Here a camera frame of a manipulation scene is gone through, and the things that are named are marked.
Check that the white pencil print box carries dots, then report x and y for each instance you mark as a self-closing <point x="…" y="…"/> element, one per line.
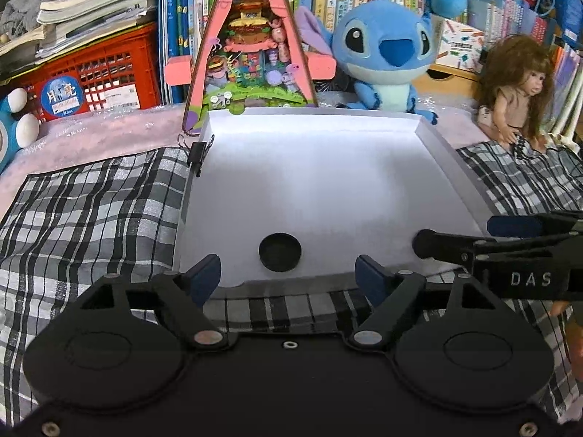
<point x="460" y="45"/>

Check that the black white plaid blanket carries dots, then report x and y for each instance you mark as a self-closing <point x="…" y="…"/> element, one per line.
<point x="91" y="218"/>

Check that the red plastic crate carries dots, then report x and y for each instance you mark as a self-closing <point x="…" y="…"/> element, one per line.
<point x="118" y="73"/>

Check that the black binder clip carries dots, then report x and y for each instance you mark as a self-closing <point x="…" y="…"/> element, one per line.
<point x="196" y="154"/>

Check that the black round cap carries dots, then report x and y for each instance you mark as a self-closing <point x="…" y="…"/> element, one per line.
<point x="280" y="252"/>

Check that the row of tall blue books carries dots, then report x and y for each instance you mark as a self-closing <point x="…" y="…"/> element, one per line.
<point x="182" y="32"/>

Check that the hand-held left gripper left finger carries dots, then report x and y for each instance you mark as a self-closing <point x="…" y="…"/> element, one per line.
<point x="207" y="277"/>

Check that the grey cloth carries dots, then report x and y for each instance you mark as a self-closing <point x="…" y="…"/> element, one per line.
<point x="18" y="13"/>

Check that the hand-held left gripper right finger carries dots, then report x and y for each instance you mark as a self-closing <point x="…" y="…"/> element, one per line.
<point x="366" y="275"/>

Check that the blue cardboard package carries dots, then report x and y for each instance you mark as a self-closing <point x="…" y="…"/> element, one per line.
<point x="564" y="4"/>

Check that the person's right hand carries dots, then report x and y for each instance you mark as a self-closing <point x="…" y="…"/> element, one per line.
<point x="559" y="312"/>

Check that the brown haired baby doll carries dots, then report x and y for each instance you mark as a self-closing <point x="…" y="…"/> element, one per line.
<point x="514" y="100"/>

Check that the white shallow tray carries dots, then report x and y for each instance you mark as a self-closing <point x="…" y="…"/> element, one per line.
<point x="319" y="182"/>

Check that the stack of worn books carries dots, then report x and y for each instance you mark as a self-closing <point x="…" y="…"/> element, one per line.
<point x="91" y="4"/>

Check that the wooden drawer box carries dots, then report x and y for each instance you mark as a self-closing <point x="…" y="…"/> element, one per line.
<point x="451" y="77"/>

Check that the pink triangular diorama house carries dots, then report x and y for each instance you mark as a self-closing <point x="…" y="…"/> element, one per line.
<point x="255" y="54"/>

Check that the row of pink blue books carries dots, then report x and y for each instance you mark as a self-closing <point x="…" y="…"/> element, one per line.
<point x="510" y="13"/>

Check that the white pipe rack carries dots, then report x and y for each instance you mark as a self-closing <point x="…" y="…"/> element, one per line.
<point x="564" y="118"/>

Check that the row of leaning thin books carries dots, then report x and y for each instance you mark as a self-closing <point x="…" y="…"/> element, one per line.
<point x="569" y="82"/>

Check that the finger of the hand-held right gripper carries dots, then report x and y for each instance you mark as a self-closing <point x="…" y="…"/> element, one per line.
<point x="514" y="226"/>
<point x="442" y="243"/>

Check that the blue robot cat plush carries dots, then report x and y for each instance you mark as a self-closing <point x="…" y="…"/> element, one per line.
<point x="18" y="123"/>

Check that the blue alien plush toy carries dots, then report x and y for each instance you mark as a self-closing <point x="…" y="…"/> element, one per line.
<point x="382" y="41"/>

